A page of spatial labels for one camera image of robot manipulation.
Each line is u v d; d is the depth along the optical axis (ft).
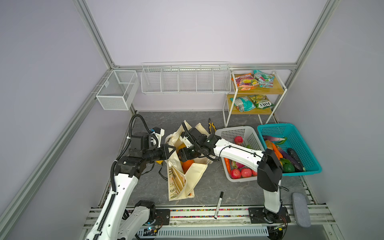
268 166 1.51
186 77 3.18
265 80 2.86
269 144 3.12
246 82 2.77
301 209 2.42
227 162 1.91
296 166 2.86
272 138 3.26
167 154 2.00
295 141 3.15
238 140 3.18
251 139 3.17
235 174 2.71
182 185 2.32
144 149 1.78
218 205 2.52
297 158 3.00
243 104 3.25
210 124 3.67
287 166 2.78
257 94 3.49
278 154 3.00
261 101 3.32
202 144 2.04
